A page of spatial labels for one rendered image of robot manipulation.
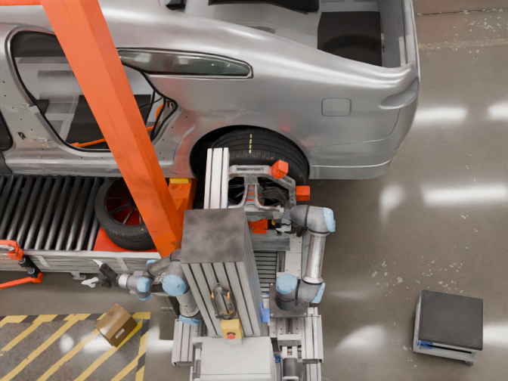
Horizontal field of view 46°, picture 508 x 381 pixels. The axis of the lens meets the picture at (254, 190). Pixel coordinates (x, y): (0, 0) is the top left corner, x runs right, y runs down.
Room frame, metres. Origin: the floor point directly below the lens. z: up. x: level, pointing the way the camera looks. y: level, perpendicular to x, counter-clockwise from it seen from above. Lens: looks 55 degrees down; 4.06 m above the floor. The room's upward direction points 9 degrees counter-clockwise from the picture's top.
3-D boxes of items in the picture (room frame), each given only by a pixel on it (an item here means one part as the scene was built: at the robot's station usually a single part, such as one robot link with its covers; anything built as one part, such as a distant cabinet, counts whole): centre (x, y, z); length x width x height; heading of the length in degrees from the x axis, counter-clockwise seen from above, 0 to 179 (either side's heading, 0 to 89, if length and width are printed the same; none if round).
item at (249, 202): (2.13, 0.02, 0.85); 0.21 x 0.14 x 0.14; 168
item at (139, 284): (1.49, 0.69, 1.21); 0.11 x 0.08 x 0.09; 67
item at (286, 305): (1.44, -0.09, 0.87); 0.15 x 0.15 x 0.10
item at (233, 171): (2.20, 0.00, 0.85); 0.54 x 0.07 x 0.54; 78
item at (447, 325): (1.34, -1.11, 0.17); 0.43 x 0.36 x 0.34; 70
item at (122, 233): (2.57, 0.85, 0.39); 0.66 x 0.66 x 0.24
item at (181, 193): (2.40, 0.53, 0.69); 0.52 x 0.17 x 0.35; 168
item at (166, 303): (1.88, 0.74, 0.21); 0.10 x 0.10 x 0.42; 78
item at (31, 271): (2.29, 1.75, 0.30); 0.09 x 0.05 x 0.50; 78
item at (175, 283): (1.39, 0.45, 1.19); 0.15 x 0.12 x 0.55; 157
